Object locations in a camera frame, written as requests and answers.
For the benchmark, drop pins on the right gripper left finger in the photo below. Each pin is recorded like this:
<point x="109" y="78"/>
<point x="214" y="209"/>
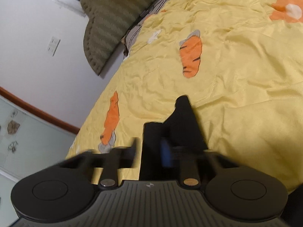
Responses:
<point x="117" y="158"/>

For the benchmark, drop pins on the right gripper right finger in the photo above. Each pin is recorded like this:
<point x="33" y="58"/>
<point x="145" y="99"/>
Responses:
<point x="180" y="164"/>

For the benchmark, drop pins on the black pants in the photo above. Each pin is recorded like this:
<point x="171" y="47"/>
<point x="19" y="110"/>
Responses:
<point x="180" y="129"/>

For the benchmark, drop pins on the frosted glass wardrobe door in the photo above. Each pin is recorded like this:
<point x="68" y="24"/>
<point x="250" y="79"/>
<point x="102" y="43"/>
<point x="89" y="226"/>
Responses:
<point x="28" y="145"/>

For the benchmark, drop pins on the yellow carrot print bedsheet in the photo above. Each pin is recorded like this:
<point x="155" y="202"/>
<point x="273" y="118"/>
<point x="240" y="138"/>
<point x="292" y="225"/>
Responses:
<point x="240" y="64"/>

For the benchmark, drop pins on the olive padded headboard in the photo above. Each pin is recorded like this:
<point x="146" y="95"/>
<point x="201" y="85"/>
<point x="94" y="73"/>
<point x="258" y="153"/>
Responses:
<point x="109" y="21"/>

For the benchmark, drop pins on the brown wooden door frame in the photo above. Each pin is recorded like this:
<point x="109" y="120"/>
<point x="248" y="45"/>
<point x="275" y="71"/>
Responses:
<point x="39" y="113"/>

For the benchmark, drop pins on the white wall socket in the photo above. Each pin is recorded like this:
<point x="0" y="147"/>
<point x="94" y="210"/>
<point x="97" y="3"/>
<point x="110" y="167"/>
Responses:
<point x="52" y="47"/>

